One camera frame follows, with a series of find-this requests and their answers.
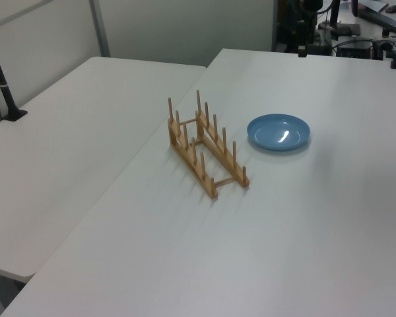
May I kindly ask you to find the black camera pole with base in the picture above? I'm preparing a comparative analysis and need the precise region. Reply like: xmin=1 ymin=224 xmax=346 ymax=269
xmin=0 ymin=26 xmax=29 ymax=123

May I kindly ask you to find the blue plate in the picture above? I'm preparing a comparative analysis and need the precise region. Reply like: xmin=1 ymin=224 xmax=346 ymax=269
xmin=246 ymin=113 xmax=312 ymax=153

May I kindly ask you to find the black stand with round base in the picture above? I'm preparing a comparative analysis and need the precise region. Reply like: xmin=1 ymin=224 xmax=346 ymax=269
xmin=328 ymin=0 xmax=352 ymax=37

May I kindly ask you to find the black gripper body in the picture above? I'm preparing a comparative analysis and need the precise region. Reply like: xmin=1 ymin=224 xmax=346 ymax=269
xmin=296 ymin=16 xmax=319 ymax=48

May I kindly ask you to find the white side table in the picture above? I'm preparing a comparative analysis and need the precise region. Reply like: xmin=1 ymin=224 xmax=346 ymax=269
xmin=0 ymin=55 xmax=208 ymax=285

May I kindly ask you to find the black equipment box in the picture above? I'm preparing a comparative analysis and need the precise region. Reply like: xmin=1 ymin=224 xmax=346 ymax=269
xmin=335 ymin=38 xmax=374 ymax=59

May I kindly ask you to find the wooden plate rack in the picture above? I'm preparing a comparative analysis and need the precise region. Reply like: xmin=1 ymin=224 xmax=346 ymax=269
xmin=166 ymin=88 xmax=251 ymax=201

